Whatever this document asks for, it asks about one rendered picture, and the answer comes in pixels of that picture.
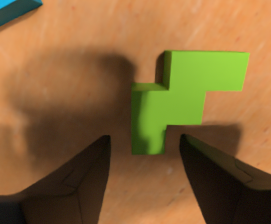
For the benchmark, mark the green pentomino puzzle piece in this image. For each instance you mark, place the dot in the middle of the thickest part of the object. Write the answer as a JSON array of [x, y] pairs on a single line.
[[179, 100]]

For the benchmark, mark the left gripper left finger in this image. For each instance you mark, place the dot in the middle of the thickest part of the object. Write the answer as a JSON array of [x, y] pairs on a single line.
[[72, 194]]

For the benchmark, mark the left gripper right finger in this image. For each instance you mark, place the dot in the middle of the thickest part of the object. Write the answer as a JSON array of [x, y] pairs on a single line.
[[227, 190]]

